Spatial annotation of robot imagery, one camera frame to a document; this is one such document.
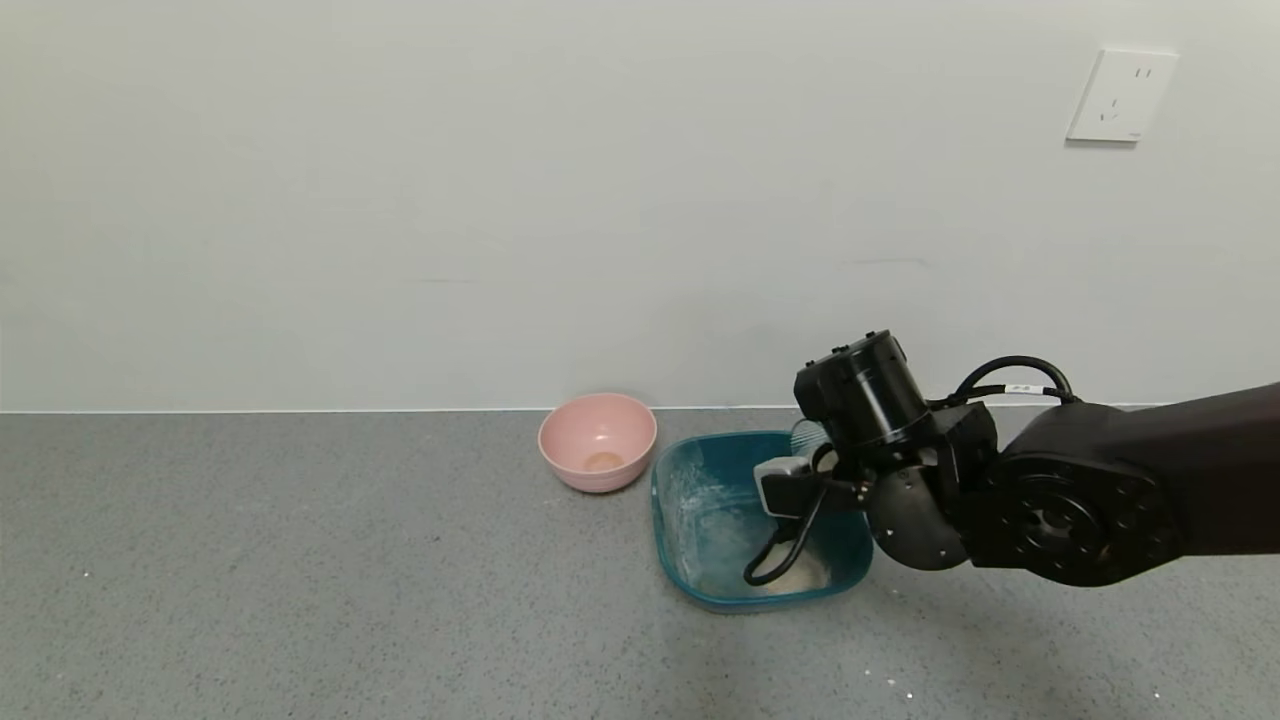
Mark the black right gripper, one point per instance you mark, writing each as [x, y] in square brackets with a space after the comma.
[865, 400]

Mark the white powder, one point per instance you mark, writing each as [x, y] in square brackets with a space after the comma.
[806, 578]

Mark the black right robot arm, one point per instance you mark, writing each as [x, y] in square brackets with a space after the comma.
[1100, 500]

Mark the pink ribbed plastic bowl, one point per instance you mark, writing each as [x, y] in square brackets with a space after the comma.
[575, 440]

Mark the teal square plastic basin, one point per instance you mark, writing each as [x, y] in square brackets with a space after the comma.
[700, 500]

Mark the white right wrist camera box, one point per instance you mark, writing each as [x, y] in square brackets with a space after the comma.
[780, 485]

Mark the white wall power socket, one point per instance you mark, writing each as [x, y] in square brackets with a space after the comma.
[1120, 95]

